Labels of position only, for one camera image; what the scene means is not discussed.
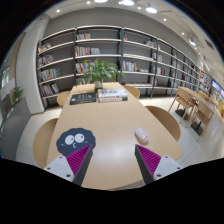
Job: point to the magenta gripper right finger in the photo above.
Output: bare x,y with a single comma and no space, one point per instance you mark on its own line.
152,166

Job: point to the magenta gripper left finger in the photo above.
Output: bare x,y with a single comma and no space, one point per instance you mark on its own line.
73,167

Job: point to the dark cartoon-face mouse pad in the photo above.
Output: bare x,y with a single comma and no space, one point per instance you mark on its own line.
74,139

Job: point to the white computer mouse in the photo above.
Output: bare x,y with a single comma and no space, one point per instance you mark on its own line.
141,135

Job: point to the wooden chair near left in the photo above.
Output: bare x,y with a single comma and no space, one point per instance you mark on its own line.
42,142

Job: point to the wooden chair near right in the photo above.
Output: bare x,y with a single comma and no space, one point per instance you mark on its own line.
160,123

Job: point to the black book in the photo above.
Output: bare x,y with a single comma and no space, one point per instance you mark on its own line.
83,98

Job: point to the wooden chair far left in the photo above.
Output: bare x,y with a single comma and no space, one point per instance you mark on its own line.
62,97

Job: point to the wooden side chair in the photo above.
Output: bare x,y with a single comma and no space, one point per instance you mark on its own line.
183,98

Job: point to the wooden side table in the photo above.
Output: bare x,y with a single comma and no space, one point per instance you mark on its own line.
203,111

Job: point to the wooden chair far right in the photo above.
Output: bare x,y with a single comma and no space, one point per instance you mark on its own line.
134,91

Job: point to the white and red book stack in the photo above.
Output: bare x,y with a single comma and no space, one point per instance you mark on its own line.
112,95

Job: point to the small floor plant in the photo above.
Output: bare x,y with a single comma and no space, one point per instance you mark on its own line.
16,95

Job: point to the green potted plant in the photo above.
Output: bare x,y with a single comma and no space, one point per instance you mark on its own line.
96,72

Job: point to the grey wall bookshelf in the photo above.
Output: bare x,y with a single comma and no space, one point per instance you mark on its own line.
148,63

